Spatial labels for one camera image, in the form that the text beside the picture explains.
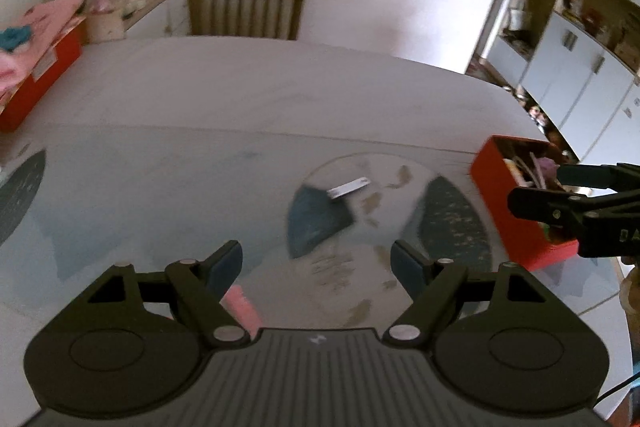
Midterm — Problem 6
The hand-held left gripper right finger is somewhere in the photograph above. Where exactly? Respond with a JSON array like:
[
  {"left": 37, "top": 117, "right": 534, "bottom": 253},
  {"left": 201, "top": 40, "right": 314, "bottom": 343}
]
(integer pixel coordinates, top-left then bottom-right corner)
[{"left": 382, "top": 239, "right": 540, "bottom": 350}]

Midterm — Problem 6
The white sideboard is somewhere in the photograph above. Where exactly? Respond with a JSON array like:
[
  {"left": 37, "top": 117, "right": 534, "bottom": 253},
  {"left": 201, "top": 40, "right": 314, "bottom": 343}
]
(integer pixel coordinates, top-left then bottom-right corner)
[{"left": 122, "top": 0, "right": 201, "bottom": 38}]

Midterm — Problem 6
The white wall cabinet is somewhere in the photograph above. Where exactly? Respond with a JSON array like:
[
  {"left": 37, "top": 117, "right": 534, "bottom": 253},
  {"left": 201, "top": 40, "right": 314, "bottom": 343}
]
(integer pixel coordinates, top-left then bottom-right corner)
[{"left": 465, "top": 0, "right": 640, "bottom": 168}]

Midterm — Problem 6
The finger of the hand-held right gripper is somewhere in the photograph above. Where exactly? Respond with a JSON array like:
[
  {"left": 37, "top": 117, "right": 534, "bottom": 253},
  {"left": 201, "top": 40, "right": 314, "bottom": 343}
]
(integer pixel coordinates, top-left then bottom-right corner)
[
  {"left": 555, "top": 162, "right": 640, "bottom": 192},
  {"left": 507, "top": 187, "right": 608, "bottom": 229}
]

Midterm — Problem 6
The round glass plate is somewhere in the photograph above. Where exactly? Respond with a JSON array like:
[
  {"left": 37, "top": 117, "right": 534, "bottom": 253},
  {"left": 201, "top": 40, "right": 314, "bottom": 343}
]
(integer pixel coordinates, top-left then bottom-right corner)
[{"left": 286, "top": 152, "right": 495, "bottom": 330}]

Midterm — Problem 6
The pink fuzzy object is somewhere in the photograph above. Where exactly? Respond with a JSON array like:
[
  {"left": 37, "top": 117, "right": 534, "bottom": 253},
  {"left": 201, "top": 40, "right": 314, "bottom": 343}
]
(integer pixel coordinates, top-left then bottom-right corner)
[{"left": 220, "top": 284, "right": 262, "bottom": 340}]

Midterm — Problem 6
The beige container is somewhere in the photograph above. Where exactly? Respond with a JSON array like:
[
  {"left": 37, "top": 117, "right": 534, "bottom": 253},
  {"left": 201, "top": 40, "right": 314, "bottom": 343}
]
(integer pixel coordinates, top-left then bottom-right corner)
[{"left": 86, "top": 4, "right": 126, "bottom": 44}]

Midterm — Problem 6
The red metal tin box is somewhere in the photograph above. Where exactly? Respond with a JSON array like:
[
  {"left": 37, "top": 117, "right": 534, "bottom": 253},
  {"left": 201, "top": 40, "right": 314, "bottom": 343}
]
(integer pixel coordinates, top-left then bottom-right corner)
[{"left": 469, "top": 135, "right": 585, "bottom": 273}]

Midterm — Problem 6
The small white item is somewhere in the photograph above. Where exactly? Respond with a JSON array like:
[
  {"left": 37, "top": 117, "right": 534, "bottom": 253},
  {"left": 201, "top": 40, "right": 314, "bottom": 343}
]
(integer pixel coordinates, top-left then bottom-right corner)
[{"left": 326, "top": 177, "right": 371, "bottom": 200}]

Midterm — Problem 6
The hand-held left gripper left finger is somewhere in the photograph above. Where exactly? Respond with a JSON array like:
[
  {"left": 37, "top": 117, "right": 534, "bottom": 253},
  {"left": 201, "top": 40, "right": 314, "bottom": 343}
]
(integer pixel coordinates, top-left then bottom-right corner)
[{"left": 87, "top": 239, "right": 252, "bottom": 350}]

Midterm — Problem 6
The black cable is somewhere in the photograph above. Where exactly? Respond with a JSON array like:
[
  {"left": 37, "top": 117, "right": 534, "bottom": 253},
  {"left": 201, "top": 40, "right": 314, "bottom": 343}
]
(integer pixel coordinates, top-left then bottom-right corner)
[{"left": 597, "top": 367, "right": 640, "bottom": 408}]

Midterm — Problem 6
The teal knitted item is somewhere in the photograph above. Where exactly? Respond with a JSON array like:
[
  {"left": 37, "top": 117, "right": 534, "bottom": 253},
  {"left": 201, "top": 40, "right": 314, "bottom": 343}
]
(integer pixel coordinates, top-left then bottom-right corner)
[{"left": 0, "top": 27, "right": 32, "bottom": 54}]

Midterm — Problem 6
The purple spiky plush toy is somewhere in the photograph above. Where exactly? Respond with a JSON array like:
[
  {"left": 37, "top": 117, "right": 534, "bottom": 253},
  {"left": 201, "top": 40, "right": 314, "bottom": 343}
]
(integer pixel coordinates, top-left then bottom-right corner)
[{"left": 532, "top": 157, "right": 562, "bottom": 178}]

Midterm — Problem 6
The pink cloth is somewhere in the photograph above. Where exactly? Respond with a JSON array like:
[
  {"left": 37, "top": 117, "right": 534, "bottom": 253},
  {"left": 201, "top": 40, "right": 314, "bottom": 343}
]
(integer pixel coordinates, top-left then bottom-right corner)
[{"left": 0, "top": 0, "right": 86, "bottom": 104}]

